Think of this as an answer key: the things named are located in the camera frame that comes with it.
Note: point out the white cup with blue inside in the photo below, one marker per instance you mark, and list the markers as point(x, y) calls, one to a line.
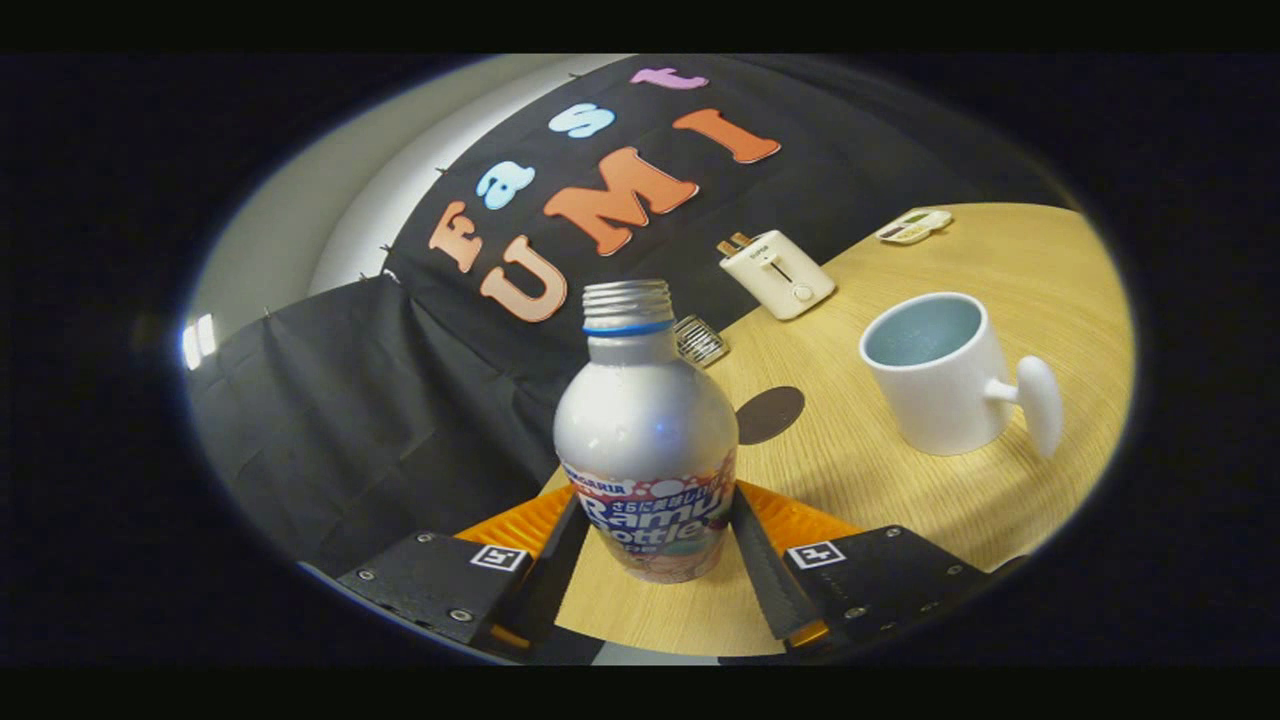
point(940, 400)

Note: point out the dark brown round coaster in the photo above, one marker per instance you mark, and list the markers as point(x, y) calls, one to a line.
point(770, 415)

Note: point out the ceiling light panel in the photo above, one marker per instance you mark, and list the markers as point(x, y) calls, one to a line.
point(198, 340)

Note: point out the silver bottle with printed label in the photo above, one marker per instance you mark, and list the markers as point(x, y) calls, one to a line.
point(645, 420)

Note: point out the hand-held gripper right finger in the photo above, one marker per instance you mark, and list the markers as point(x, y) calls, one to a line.
point(765, 580)

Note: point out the white divided tray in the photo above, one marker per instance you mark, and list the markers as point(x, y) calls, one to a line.
point(915, 227)

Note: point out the white toaster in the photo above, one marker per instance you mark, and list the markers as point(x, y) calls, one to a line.
point(780, 275)

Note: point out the wooden table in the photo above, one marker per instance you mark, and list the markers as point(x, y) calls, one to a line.
point(900, 500)

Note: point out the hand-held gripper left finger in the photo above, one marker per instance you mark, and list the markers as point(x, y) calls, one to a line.
point(552, 585)

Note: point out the black backdrop cloth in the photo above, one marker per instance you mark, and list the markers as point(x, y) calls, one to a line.
point(400, 420)

